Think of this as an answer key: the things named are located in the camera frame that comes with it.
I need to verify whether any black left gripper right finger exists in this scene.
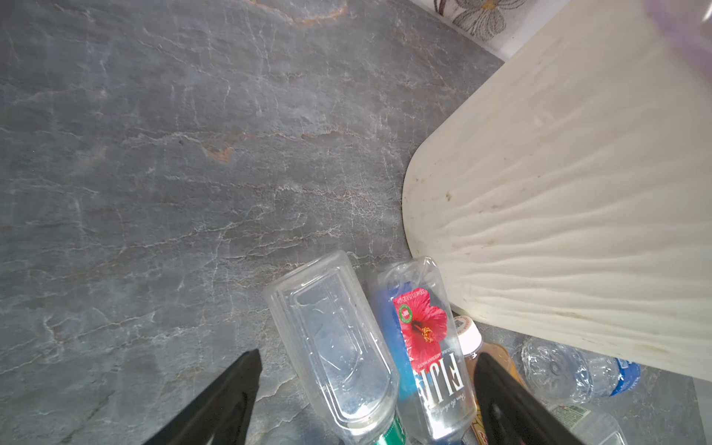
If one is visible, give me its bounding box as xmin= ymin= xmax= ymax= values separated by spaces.
xmin=473 ymin=353 xmax=581 ymax=445

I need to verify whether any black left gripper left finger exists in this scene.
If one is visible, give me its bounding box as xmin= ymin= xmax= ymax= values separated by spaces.
xmin=146 ymin=350 xmax=263 ymax=445

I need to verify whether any clear bottle red blue label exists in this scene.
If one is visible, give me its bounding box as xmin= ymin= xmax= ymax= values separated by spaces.
xmin=367 ymin=257 xmax=477 ymax=444

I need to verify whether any clear square bottle green band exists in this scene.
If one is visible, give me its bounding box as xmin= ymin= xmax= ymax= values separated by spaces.
xmin=263 ymin=250 xmax=408 ymax=444

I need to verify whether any white ribbed waste bin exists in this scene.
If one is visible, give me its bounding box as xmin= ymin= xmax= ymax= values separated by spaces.
xmin=402 ymin=1 xmax=711 ymax=379

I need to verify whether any pink plastic bin liner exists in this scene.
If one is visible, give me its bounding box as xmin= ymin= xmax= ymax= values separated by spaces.
xmin=643 ymin=0 xmax=711 ymax=78

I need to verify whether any orange drink bottle red label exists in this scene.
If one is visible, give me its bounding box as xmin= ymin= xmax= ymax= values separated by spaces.
xmin=452 ymin=314 xmax=527 ymax=445

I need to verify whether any clear square bottle centre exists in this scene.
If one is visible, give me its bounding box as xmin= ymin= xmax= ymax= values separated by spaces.
xmin=551 ymin=405 xmax=628 ymax=445

